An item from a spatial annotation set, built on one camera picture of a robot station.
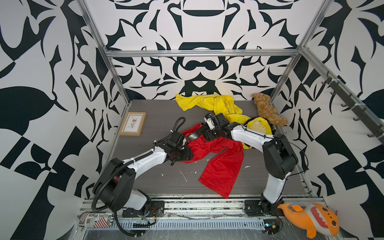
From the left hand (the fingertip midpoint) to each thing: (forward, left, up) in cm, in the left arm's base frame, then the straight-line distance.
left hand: (189, 153), depth 87 cm
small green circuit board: (-35, -38, -6) cm, 52 cm away
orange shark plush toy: (-34, -53, +3) cm, 63 cm away
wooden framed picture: (+26, +38, -5) cm, 47 cm away
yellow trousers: (+36, -29, -1) cm, 47 cm away
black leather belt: (+9, -5, +6) cm, 12 cm away
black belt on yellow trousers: (+16, -57, -3) cm, 60 cm away
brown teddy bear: (+29, -54, +3) cm, 62 cm away
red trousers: (-11, -19, -6) cm, 23 cm away
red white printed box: (-30, +43, -3) cm, 52 cm away
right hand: (+14, -12, +2) cm, 19 cm away
